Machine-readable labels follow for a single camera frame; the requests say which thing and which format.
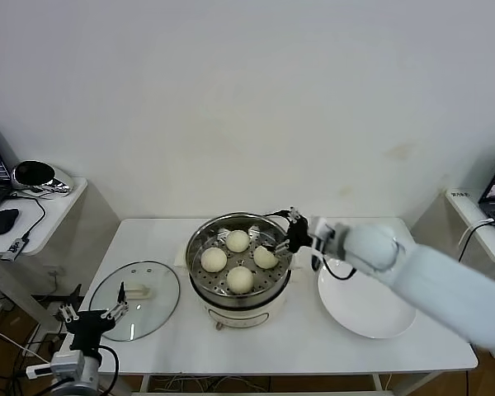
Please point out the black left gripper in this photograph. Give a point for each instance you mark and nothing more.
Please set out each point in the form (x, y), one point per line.
(88, 328)

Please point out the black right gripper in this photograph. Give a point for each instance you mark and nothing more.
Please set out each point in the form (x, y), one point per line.
(300, 236)

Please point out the white steamed baozi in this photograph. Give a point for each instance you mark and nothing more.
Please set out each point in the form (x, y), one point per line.
(240, 279)
(265, 257)
(237, 241)
(213, 260)

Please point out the glass pot lid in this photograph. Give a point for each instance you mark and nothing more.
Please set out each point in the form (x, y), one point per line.
(136, 293)

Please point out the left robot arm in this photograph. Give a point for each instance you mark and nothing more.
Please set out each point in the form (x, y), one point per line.
(82, 379)

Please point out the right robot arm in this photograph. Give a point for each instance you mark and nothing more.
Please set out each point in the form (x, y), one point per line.
(437, 280)

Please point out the stainless steel steamer basket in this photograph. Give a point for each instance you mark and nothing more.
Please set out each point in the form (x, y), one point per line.
(204, 237)

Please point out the stainless steel steamer pot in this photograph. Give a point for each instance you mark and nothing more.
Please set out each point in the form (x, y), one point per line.
(239, 319)

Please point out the white table leg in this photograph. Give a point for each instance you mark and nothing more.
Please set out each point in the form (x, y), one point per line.
(145, 383)
(378, 383)

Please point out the grey usb hub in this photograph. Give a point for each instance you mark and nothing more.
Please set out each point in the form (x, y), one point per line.
(13, 248)

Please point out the white side table with mouse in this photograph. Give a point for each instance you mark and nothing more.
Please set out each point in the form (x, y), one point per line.
(66, 206)

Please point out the white round plate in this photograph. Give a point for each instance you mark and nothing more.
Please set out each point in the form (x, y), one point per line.
(363, 305)

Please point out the black computer mouse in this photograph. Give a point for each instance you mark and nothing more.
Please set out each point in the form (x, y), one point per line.
(3, 220)

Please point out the white side table with label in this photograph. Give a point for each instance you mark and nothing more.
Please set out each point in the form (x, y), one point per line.
(462, 214)

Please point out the small printed label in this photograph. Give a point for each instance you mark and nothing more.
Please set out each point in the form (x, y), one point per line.
(461, 194)

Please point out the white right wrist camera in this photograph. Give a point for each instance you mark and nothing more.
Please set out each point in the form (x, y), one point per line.
(321, 229)

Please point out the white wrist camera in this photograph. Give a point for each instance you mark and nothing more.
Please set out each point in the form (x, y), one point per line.
(68, 363)
(321, 229)

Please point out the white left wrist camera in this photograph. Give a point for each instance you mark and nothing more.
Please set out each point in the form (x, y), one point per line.
(68, 363)

